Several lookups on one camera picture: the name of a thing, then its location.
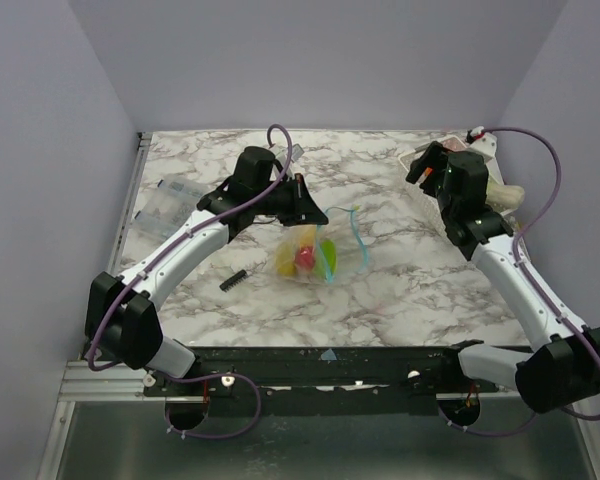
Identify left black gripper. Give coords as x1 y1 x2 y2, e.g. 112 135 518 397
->
253 173 329 227

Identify green lime fruit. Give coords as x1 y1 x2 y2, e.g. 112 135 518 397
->
313 239 338 283

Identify clear zip top bag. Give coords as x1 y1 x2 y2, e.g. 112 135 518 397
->
265 205 369 285

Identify yellow pear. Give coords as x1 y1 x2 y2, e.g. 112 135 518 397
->
274 225 317 277

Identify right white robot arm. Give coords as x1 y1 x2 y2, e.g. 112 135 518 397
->
406 141 600 413

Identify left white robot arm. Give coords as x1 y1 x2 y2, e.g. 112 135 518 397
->
85 146 328 395

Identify green white leek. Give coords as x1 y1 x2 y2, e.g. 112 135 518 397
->
486 175 525 211

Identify black comb strip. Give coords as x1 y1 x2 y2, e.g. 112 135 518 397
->
219 269 249 292

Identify clear plastic screw box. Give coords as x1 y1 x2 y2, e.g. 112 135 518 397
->
133 174 207 243

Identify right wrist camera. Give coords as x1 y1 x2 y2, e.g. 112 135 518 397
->
465 126 497 163

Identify aluminium frame rail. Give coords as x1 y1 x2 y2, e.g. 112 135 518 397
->
54 132 154 401

